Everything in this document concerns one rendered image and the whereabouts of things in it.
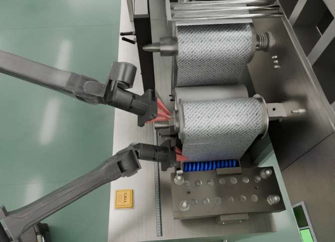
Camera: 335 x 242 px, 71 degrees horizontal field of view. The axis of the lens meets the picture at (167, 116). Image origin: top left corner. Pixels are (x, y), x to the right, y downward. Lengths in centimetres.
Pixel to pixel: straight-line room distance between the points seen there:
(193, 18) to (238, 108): 30
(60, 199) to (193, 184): 46
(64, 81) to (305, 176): 70
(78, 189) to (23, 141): 176
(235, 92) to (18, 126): 210
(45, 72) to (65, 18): 275
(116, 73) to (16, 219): 44
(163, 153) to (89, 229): 129
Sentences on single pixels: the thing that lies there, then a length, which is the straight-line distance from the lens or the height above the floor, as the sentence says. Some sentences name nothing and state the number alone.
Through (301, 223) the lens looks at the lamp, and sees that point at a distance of 83.
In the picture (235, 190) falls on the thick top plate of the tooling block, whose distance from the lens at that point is 94.
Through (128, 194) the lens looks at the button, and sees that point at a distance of 103.
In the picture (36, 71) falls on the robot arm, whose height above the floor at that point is 145.
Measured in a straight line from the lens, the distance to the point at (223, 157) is 95.
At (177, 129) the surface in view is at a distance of 74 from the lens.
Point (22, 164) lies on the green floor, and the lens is 237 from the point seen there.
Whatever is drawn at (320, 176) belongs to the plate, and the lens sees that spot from 72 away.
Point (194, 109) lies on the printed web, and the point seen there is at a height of 131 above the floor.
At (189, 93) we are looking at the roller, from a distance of 85.
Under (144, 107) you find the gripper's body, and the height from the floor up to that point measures 135.
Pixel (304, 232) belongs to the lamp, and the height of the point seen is 118.
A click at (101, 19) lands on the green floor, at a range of 328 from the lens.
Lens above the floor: 192
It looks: 59 degrees down
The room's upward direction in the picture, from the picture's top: straight up
